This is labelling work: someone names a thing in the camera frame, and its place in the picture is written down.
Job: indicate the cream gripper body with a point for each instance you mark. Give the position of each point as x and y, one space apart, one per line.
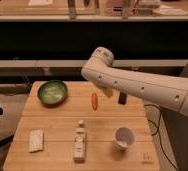
108 92

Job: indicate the green ceramic bowl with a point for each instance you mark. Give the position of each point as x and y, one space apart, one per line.
52 92

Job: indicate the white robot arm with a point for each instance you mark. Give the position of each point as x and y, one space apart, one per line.
168 91

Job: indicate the orange carrot toy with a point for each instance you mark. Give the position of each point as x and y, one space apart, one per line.
94 101

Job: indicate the black rectangular block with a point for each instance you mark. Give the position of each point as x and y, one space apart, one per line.
122 98

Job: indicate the white paper cup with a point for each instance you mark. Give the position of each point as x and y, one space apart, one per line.
124 138

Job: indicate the white bottle lying flat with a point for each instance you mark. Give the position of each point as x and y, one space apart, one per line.
80 143

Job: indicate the long metal shelf rail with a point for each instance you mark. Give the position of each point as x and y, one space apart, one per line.
80 63

